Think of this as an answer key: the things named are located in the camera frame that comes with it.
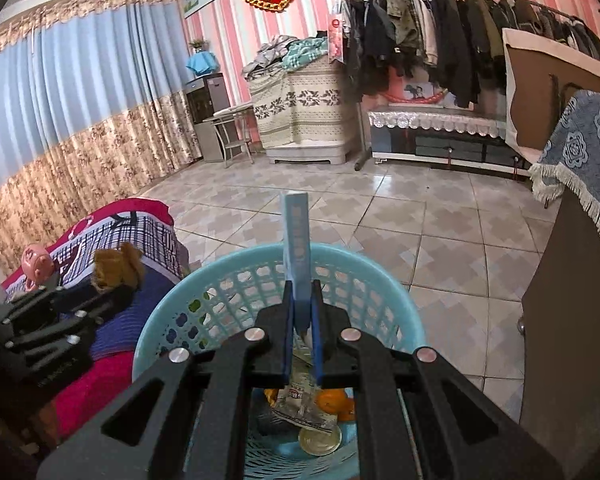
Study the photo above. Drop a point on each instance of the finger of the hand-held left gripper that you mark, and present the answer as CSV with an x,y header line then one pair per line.
x,y
70,299
75,332

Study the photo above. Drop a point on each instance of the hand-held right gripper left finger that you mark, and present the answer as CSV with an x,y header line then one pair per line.
x,y
287,332

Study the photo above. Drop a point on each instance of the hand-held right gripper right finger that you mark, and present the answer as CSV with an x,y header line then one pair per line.
x,y
316,342

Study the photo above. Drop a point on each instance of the brown plush toy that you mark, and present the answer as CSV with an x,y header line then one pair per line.
x,y
117,265

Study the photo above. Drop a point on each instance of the newspaper print paper bag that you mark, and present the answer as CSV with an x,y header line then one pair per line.
x,y
300,405

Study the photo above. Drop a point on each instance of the light blue illustrated booklet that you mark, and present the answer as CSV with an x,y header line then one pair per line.
x,y
296,250

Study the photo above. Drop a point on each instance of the teal plastic mesh basket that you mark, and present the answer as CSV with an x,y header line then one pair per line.
x,y
220,280

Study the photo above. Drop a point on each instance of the round black tin can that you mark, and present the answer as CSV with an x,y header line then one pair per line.
x,y
320,441

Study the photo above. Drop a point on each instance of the pink cartoon cup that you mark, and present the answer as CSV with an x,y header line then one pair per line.
x,y
40,265

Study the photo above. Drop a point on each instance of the plaid striped bed blanket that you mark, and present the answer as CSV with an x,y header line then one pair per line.
x,y
145,240

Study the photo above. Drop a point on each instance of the blue floral curtain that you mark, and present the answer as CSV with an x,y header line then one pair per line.
x,y
55,85

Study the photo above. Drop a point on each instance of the black low stand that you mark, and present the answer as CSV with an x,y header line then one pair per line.
x,y
430,149

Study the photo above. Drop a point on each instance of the small folding table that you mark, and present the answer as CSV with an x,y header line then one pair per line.
x,y
230,110

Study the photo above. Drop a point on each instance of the patterned cloth covered cabinet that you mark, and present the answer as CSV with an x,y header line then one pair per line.
x,y
300,100

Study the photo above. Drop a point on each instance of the grey water dispenser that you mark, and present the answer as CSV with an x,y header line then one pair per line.
x,y
210,95

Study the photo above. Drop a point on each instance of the white lace cloth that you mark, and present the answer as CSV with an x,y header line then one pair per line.
x,y
430,120

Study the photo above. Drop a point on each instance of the dark wooden cabinet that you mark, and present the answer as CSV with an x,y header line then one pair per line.
x,y
570,335

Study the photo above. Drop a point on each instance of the blue cloth cover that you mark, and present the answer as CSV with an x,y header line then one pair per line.
x,y
202,62

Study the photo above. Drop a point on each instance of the grey clothes pile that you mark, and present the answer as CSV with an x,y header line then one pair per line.
x,y
265,57

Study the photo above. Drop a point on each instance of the teal checked cloth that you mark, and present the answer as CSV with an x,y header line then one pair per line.
x,y
305,52

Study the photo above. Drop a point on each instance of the dried plant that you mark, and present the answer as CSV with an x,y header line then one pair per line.
x,y
199,45

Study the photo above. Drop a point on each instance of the pink white hanging bag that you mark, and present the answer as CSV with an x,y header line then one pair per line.
x,y
337,35

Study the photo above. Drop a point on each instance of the brown board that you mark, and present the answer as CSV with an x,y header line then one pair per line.
x,y
540,100

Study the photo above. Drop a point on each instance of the row of hanging clothes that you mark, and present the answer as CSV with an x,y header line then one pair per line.
x,y
455,40

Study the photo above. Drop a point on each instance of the blue patterned fringed cloth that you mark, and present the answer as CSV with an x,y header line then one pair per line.
x,y
590,150

